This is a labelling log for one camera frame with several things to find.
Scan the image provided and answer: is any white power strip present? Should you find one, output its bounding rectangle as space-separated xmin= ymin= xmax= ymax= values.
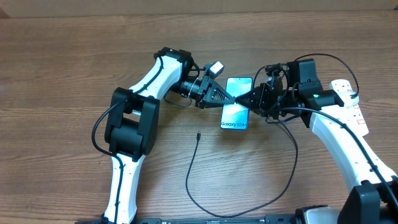
xmin=329 ymin=79 xmax=369 ymax=137

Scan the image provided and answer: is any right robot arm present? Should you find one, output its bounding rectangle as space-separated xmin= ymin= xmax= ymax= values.
xmin=236 ymin=55 xmax=397 ymax=223

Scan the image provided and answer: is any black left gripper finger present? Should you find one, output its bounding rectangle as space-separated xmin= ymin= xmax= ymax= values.
xmin=198 ymin=101 xmax=234 ymax=109
xmin=206 ymin=82 xmax=235 ymax=105

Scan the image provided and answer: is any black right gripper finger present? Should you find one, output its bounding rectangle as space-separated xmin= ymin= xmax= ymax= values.
xmin=235 ymin=86 xmax=264 ymax=104
xmin=236 ymin=99 xmax=267 ymax=116

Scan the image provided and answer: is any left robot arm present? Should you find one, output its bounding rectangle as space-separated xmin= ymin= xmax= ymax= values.
xmin=99 ymin=47 xmax=234 ymax=223

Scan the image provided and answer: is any white charger plug adapter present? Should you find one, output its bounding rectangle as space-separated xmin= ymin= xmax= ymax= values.
xmin=337 ymin=91 xmax=359 ymax=108

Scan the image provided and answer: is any black USB charging cable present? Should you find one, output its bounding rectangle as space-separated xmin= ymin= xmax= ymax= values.
xmin=185 ymin=53 xmax=360 ymax=218

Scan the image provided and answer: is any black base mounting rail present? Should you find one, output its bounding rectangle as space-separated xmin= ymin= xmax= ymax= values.
xmin=74 ymin=213 xmax=299 ymax=224

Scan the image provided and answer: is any blue Samsung Galaxy smartphone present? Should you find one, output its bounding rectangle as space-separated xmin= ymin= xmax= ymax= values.
xmin=220 ymin=77 xmax=252 ymax=130

